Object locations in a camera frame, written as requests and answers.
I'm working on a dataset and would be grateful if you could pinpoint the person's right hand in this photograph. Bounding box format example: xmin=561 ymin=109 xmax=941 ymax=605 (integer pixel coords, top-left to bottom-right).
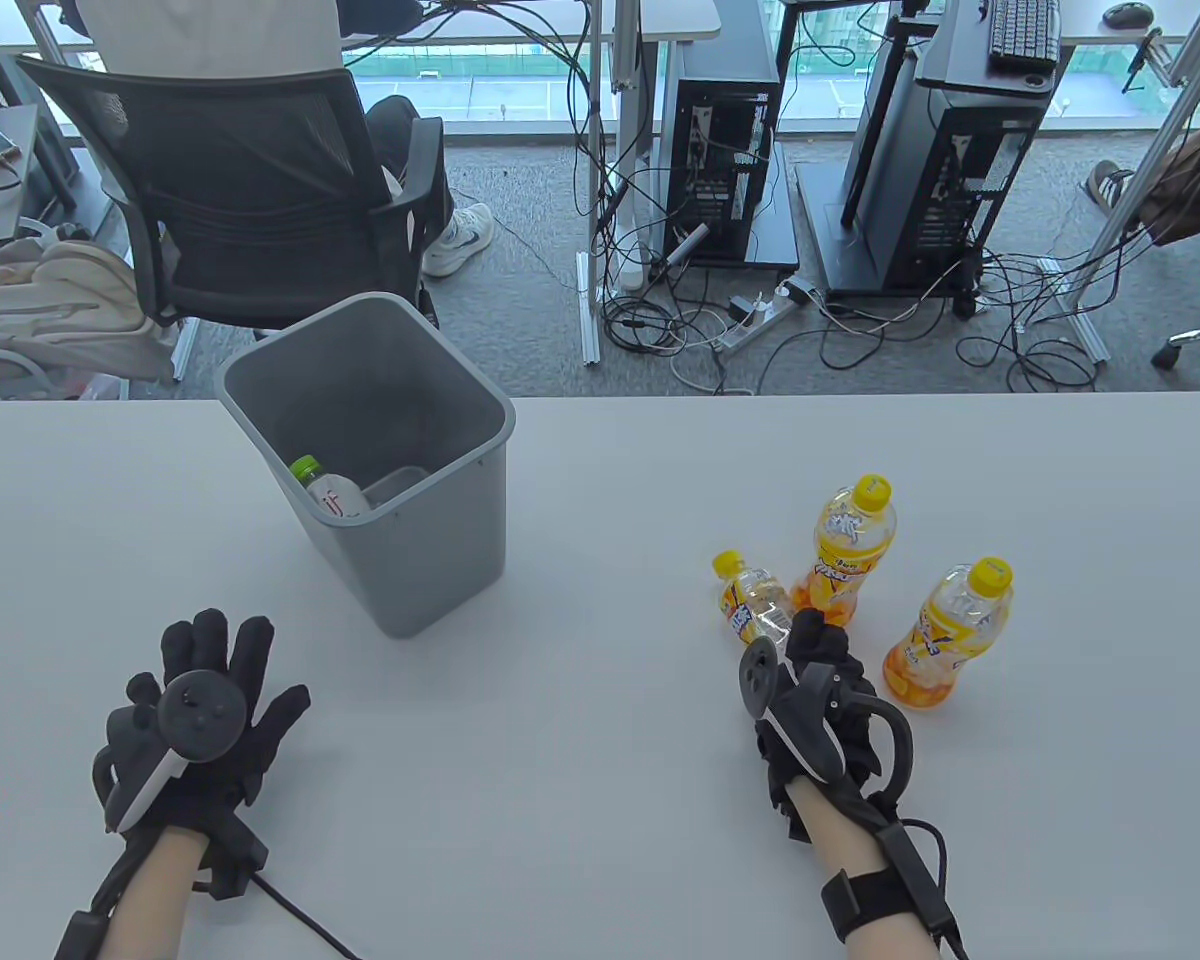
xmin=755 ymin=608 xmax=911 ymax=841

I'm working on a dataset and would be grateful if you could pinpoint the person's left hand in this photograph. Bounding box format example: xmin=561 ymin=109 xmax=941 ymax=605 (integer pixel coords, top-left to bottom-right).
xmin=93 ymin=608 xmax=313 ymax=871

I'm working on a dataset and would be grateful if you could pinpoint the small orange drink bottle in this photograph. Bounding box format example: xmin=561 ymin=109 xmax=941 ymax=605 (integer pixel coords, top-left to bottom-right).
xmin=713 ymin=550 xmax=796 ymax=661

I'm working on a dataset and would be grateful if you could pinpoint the large orange drink bottle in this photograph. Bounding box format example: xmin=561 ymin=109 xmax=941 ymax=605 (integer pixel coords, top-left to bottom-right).
xmin=882 ymin=557 xmax=1015 ymax=709
xmin=792 ymin=474 xmax=899 ymax=629

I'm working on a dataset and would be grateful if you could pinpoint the green cap clear bottle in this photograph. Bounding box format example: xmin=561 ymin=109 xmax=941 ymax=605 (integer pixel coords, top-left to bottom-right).
xmin=290 ymin=455 xmax=371 ymax=521

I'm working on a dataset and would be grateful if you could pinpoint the grey plastic bin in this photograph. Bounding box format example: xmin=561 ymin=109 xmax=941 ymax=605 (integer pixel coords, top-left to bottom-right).
xmin=214 ymin=291 xmax=517 ymax=641

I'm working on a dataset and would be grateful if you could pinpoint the person's right forearm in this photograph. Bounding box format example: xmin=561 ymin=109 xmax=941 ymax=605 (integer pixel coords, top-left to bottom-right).
xmin=795 ymin=775 xmax=971 ymax=960

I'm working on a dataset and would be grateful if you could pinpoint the person's left forearm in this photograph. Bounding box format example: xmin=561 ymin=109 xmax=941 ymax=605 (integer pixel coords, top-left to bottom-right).
xmin=55 ymin=828 xmax=211 ymax=960

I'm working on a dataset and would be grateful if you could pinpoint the black left hand controller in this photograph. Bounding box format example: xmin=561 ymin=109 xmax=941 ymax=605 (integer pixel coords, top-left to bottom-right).
xmin=93 ymin=668 xmax=253 ymax=833

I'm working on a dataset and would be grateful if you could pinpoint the black hand controller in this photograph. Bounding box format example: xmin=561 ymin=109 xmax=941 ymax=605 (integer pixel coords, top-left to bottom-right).
xmin=93 ymin=668 xmax=253 ymax=833
xmin=738 ymin=640 xmax=913 ymax=791

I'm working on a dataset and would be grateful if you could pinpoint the black right hand controller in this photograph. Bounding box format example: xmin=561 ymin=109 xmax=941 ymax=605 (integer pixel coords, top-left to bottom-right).
xmin=738 ymin=640 xmax=913 ymax=791

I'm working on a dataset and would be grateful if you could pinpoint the white power strip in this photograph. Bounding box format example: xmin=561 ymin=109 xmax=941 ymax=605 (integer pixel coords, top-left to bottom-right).
xmin=715 ymin=283 xmax=816 ymax=353

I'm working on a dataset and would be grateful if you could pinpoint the beige cloth bag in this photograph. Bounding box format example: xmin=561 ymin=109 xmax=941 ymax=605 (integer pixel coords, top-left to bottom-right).
xmin=0 ymin=238 xmax=176 ymax=396

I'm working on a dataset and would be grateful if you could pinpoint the black computer tower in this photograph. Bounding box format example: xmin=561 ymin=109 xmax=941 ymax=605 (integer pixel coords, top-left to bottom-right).
xmin=663 ymin=50 xmax=783 ymax=263
xmin=860 ymin=85 xmax=1051 ymax=296

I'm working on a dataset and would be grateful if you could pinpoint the black mesh office chair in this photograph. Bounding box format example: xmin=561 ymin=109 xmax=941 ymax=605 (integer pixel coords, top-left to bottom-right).
xmin=15 ymin=55 xmax=451 ymax=331

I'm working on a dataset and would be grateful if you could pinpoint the office chair base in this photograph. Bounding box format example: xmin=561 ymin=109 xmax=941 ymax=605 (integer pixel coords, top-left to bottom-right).
xmin=1150 ymin=310 xmax=1200 ymax=371

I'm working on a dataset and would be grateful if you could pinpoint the aluminium desk leg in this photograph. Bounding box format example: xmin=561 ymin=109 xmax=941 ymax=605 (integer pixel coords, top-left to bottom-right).
xmin=577 ymin=0 xmax=653 ymax=366

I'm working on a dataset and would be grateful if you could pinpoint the white desk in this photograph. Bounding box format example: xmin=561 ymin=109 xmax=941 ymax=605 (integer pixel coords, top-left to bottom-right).
xmin=780 ymin=0 xmax=1200 ymax=46
xmin=345 ymin=0 xmax=723 ymax=49

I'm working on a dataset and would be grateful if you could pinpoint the black keyboard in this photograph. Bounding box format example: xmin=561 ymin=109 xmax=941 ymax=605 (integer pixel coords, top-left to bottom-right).
xmin=988 ymin=0 xmax=1063 ymax=73

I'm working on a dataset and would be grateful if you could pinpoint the black right glove cable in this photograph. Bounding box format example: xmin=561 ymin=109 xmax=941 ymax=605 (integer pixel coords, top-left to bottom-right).
xmin=900 ymin=818 xmax=971 ymax=960

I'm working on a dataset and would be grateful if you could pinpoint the black glove cable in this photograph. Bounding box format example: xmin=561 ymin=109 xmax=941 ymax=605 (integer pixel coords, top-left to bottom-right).
xmin=195 ymin=870 xmax=361 ymax=960
xmin=900 ymin=818 xmax=971 ymax=960

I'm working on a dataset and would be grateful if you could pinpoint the black left glove cable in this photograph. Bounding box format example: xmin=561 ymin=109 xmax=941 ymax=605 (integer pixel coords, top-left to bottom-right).
xmin=195 ymin=870 xmax=361 ymax=960

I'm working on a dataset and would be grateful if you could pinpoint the black right wrist strap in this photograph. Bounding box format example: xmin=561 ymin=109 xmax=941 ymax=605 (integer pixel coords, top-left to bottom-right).
xmin=820 ymin=820 xmax=961 ymax=946

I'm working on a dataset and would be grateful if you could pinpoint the black wrist strap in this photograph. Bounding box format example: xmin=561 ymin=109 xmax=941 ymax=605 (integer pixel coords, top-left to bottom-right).
xmin=55 ymin=910 xmax=111 ymax=960
xmin=820 ymin=820 xmax=961 ymax=946

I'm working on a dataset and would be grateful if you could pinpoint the black left wrist strap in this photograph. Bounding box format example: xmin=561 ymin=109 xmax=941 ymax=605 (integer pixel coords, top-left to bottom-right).
xmin=55 ymin=910 xmax=111 ymax=960

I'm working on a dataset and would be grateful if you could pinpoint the tangle of black floor cables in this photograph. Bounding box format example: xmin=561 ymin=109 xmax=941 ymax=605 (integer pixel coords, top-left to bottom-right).
xmin=430 ymin=0 xmax=1176 ymax=396

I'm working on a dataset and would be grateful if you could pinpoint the aluminium frame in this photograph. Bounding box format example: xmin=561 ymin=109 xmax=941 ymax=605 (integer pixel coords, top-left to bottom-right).
xmin=1045 ymin=0 xmax=1200 ymax=366

